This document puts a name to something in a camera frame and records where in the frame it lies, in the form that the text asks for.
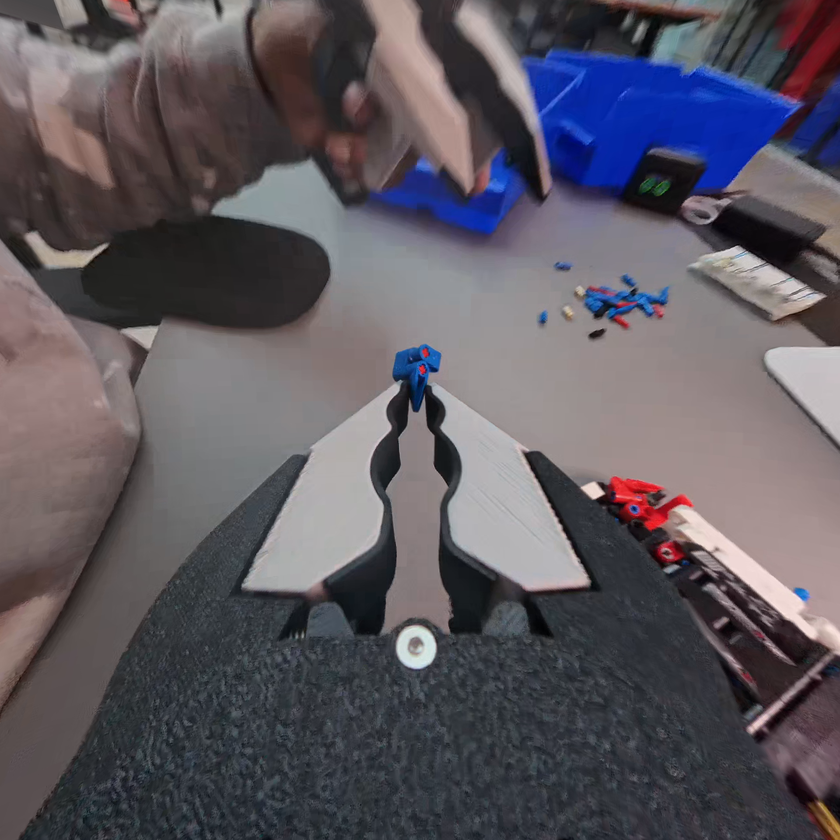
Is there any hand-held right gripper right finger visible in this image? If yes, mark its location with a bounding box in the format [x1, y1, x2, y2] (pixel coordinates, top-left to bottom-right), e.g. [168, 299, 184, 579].
[423, 384, 593, 636]

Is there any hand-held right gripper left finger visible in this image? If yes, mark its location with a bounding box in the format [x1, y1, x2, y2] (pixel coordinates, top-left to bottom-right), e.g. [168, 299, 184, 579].
[241, 382, 411, 636]

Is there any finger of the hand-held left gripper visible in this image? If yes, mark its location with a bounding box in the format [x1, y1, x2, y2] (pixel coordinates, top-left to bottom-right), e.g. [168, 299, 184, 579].
[425, 0, 554, 203]
[364, 0, 479, 198]

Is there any blue brick connector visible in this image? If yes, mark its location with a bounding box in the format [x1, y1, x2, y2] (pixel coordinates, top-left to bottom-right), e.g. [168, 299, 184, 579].
[392, 343, 442, 413]

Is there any person's left forearm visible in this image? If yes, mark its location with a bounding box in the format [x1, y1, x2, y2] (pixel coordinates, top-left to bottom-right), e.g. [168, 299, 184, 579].
[0, 7, 309, 253]

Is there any grey desk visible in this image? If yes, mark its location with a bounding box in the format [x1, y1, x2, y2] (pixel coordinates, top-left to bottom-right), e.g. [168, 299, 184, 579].
[0, 141, 840, 840]

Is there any person's left hand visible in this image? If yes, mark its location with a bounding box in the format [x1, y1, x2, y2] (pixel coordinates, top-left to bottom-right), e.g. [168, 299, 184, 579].
[252, 3, 380, 188]

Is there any small blue storage bin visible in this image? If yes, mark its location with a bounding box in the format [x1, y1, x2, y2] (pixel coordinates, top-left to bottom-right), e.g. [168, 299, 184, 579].
[369, 56, 588, 236]

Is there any black device with green display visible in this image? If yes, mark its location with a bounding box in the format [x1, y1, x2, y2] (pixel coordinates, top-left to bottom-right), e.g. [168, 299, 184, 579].
[623, 147, 706, 214]

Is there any large blue storage bin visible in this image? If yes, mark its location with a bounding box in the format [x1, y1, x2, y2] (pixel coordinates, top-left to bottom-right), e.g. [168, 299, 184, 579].
[545, 47, 803, 196]

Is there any brick toy car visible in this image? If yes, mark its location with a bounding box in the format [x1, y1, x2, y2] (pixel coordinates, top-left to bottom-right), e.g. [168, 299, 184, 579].
[581, 476, 840, 840]

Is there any pile of small brick pins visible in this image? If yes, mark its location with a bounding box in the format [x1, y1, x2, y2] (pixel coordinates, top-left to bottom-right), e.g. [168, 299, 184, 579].
[538, 261, 670, 340]

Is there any person's leg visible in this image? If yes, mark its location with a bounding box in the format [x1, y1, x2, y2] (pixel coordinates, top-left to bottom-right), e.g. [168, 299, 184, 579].
[82, 217, 332, 330]

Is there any person's torso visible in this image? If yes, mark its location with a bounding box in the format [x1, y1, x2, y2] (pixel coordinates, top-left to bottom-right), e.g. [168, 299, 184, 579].
[0, 239, 144, 713]

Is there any black power adapter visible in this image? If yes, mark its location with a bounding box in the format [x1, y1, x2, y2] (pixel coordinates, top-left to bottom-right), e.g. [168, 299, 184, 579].
[712, 196, 828, 262]

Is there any printed instruction booklet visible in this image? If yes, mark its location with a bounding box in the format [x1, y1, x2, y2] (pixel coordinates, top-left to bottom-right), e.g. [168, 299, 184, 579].
[688, 246, 826, 321]

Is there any white flat panel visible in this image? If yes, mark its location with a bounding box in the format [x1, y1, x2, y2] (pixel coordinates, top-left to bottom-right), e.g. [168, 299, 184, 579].
[764, 346, 840, 450]

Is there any white cable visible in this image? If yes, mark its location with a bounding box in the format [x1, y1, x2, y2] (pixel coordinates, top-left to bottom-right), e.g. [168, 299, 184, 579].
[679, 193, 742, 225]

